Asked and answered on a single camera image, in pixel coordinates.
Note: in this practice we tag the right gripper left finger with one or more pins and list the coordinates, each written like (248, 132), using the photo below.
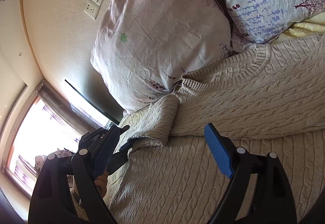
(51, 200)

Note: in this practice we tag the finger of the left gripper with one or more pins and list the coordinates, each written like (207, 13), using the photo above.
(120, 158)
(115, 130)

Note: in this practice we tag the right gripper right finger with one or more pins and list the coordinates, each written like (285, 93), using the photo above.
(272, 200)

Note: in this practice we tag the beige cable-knit sweater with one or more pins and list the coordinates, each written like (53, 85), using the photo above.
(268, 99)

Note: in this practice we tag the person's left hand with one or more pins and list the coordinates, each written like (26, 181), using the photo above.
(101, 183)

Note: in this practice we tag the pink floral pillow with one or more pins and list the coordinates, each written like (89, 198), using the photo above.
(144, 47)

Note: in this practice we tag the yellow patterned bed sheet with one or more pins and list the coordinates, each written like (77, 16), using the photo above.
(310, 26)

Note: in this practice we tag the dark wall-mounted screen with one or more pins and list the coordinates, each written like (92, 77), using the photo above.
(91, 102)

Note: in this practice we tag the window with frame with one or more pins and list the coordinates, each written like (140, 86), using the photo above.
(46, 123)

